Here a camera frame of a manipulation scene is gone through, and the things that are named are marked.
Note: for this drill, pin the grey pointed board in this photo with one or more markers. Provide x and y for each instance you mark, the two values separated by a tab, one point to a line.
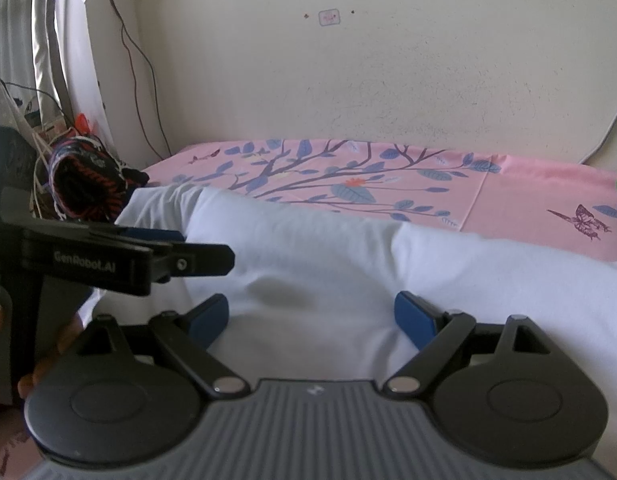
11	105

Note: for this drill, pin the pink floral bed sheet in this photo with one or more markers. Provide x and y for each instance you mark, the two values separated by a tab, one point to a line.
513	195

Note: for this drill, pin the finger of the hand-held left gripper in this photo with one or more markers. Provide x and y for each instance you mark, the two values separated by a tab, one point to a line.
203	260
158	235

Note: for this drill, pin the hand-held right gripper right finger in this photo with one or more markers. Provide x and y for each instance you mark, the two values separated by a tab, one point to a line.
413	320

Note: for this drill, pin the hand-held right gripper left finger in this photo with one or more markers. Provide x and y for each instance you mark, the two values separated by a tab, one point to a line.
211	322

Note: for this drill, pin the white garment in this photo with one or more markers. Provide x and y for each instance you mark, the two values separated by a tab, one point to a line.
338	270

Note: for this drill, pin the orange plastic object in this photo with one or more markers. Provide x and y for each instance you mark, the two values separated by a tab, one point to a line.
82	123

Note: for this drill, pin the white curtain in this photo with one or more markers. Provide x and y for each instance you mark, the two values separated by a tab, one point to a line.
68	50

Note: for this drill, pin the small pink wall sticker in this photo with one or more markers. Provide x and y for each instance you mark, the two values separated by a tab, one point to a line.
330	17

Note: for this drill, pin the person's left hand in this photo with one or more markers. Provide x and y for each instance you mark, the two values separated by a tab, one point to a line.
63	342

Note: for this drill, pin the grey wall pipe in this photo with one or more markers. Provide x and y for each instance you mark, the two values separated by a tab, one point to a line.
608	130

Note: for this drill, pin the dark striped knitted cloth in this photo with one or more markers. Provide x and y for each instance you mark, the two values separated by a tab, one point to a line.
86	185

